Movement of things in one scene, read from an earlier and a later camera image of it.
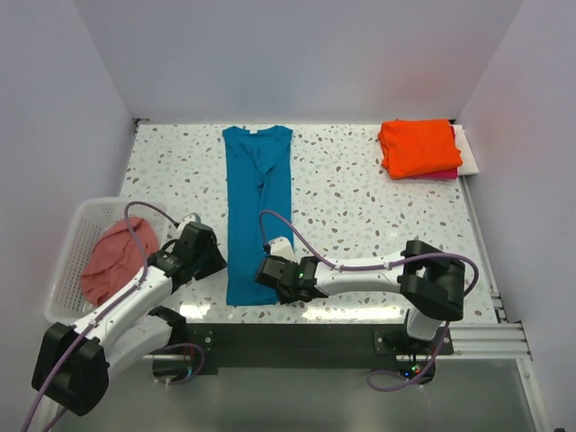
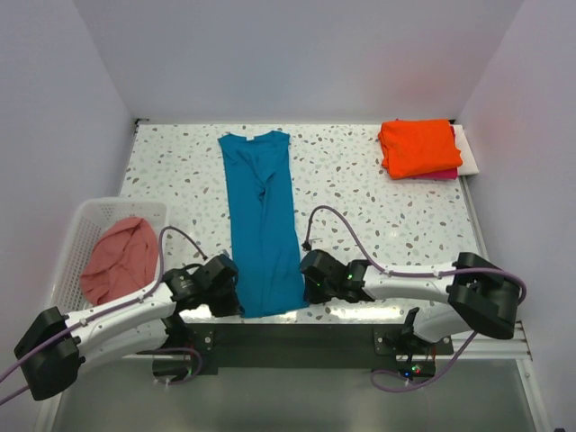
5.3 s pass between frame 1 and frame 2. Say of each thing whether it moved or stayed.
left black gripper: moved
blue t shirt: stayed
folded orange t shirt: stayed
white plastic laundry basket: stayed
